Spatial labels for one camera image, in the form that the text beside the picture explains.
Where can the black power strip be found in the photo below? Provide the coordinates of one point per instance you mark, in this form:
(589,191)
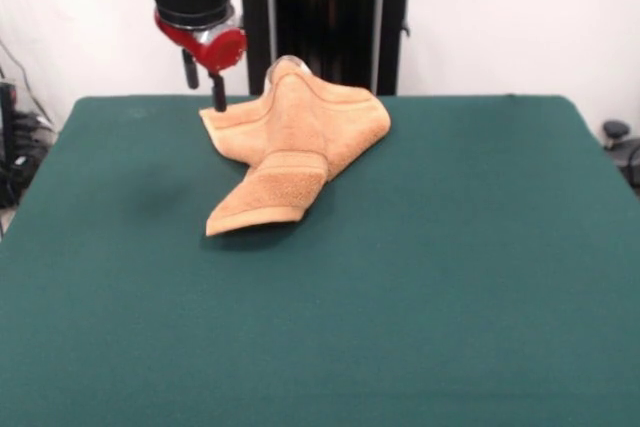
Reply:
(30,134)

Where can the tan terry towel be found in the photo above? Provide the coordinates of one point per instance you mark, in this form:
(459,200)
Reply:
(310,137)

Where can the black chair base leg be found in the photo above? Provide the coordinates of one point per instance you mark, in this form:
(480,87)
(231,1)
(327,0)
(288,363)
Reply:
(631,157)

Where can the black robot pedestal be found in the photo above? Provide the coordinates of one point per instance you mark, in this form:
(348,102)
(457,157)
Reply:
(340,22)

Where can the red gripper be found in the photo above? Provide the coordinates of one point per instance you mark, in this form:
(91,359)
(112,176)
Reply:
(215,47)

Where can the black chair caster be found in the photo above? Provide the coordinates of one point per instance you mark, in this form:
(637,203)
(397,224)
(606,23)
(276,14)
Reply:
(616,129)

